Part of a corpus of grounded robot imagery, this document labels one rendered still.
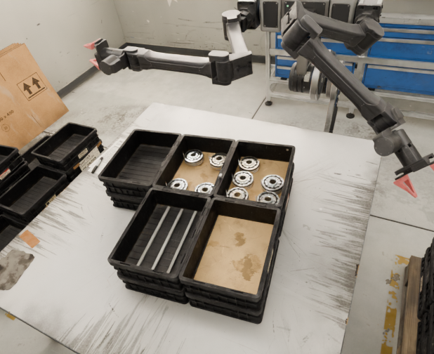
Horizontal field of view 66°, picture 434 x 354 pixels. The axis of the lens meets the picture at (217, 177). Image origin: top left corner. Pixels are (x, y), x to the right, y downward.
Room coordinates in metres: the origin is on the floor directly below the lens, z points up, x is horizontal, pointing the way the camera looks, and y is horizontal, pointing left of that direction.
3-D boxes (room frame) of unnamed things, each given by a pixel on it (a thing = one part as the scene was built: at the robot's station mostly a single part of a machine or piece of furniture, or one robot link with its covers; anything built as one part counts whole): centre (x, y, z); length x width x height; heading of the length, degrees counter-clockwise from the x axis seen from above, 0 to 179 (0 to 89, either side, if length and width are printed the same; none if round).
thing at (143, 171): (1.35, 0.36, 0.87); 0.40 x 0.30 x 0.11; 156
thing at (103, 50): (1.36, 0.35, 1.45); 0.07 x 0.07 x 0.10; 58
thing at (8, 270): (0.94, 1.04, 0.71); 0.22 x 0.19 x 0.01; 148
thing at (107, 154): (1.65, 0.60, 0.70); 0.33 x 0.23 x 0.01; 148
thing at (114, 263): (0.86, 0.25, 0.92); 0.40 x 0.30 x 0.02; 156
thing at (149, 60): (1.19, 0.08, 1.45); 0.43 x 0.06 x 0.11; 58
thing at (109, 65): (1.28, 0.29, 1.45); 0.12 x 0.11 x 0.09; 58
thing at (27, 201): (1.74, 1.28, 0.31); 0.40 x 0.30 x 0.34; 148
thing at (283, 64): (2.79, -1.03, 0.60); 0.72 x 0.03 x 0.56; 58
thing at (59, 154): (2.08, 1.07, 0.37); 0.40 x 0.30 x 0.45; 148
